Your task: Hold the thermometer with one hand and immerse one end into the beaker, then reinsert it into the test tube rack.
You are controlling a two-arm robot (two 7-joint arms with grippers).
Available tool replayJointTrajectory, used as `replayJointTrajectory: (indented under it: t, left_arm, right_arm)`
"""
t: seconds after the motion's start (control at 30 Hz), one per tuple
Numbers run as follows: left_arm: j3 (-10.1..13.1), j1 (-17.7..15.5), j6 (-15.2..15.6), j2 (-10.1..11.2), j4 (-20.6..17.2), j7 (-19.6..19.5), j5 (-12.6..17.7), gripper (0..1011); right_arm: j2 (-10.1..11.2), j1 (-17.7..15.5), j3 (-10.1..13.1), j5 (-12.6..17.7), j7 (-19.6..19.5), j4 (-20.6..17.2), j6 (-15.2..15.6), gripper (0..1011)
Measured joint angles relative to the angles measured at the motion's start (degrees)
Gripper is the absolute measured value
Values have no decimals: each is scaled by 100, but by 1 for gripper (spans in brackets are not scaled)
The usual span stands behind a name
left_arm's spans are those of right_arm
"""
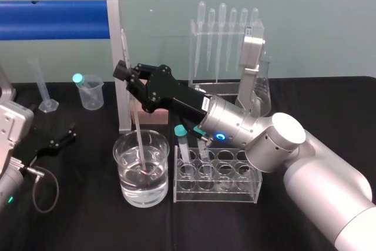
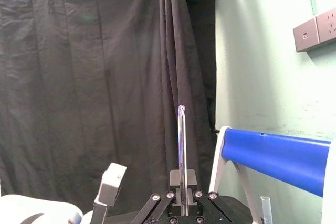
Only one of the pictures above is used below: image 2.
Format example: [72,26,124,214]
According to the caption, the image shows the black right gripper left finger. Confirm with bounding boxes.
[130,170,183,224]

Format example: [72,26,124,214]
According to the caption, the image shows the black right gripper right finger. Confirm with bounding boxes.
[186,170,235,224]

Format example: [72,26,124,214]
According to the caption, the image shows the blue and white rack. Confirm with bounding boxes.
[208,125,336,224]

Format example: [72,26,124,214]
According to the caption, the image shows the clear plastic graduated cylinder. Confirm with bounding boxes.
[259,196,272,224]

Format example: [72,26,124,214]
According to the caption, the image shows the black cloth curtain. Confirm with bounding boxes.
[0,0,221,217]

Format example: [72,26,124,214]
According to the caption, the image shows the white robot body shell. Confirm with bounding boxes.
[0,194,94,224]

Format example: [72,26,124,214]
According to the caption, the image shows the grey wall socket box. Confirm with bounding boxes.
[292,7,336,53]

